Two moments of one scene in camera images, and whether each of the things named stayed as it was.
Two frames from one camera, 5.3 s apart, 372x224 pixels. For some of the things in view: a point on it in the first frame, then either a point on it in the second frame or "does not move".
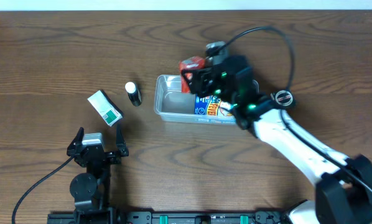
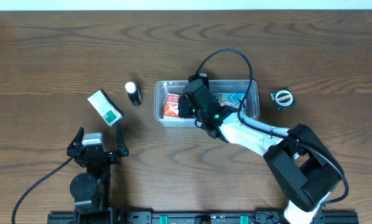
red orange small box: x=190 y=63 -> x=171 y=106
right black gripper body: x=205 y=78 -> x=184 y=106
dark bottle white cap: x=134 y=93 does not move
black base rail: x=178 y=217 does not move
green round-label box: x=283 y=99 does not move
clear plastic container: x=172 y=104 does not move
